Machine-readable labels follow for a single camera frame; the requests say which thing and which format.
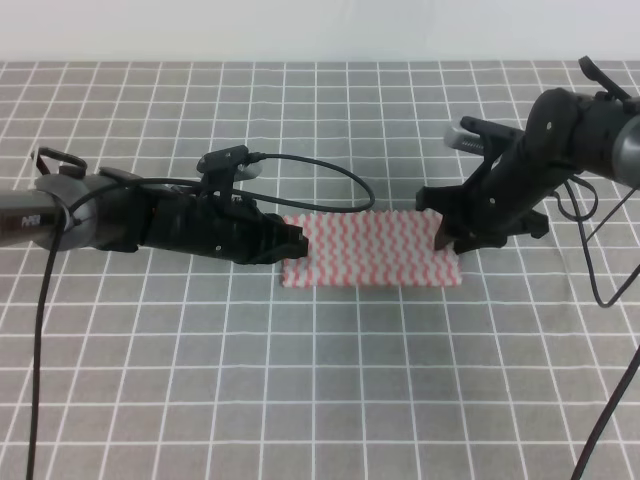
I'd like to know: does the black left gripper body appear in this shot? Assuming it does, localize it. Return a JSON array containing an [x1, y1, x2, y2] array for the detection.
[[141, 195, 285, 265]]

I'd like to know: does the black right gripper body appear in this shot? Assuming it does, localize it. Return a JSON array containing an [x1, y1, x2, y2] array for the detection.
[[416, 149, 550, 248]]

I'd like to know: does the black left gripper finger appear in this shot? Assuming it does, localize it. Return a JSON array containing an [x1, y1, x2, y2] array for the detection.
[[281, 234, 309, 260], [279, 216, 306, 243]]

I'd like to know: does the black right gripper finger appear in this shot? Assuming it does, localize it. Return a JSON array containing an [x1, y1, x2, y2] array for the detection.
[[453, 235, 490, 255], [433, 215, 459, 251]]

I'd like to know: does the pink white wavy towel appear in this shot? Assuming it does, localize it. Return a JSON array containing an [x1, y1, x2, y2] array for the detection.
[[282, 210, 462, 288]]

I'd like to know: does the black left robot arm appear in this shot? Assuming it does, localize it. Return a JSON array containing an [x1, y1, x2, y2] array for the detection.
[[1, 146, 309, 265]]

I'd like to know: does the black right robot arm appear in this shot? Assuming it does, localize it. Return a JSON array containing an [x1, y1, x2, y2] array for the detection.
[[416, 56, 639, 254]]

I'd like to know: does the grey checked tablecloth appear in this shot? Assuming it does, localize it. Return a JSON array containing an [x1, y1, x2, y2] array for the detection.
[[1, 61, 639, 479]]

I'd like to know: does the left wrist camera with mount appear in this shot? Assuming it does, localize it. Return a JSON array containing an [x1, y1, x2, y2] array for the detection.
[[196, 145, 262, 199]]

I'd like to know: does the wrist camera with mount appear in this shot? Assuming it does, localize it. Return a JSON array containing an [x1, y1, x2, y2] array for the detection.
[[196, 145, 262, 199], [444, 116, 524, 173]]

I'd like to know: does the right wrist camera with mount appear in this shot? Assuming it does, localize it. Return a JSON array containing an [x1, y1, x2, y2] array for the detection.
[[444, 116, 524, 173]]

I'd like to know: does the black left camera cable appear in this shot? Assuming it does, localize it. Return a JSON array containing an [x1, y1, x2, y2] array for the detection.
[[26, 152, 377, 480]]

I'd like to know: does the black camera cable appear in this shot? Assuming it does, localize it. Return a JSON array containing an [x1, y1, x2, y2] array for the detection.
[[26, 152, 377, 480], [551, 164, 640, 480]]

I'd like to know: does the black right camera cable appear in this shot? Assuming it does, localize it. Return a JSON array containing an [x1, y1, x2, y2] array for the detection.
[[551, 164, 640, 480]]

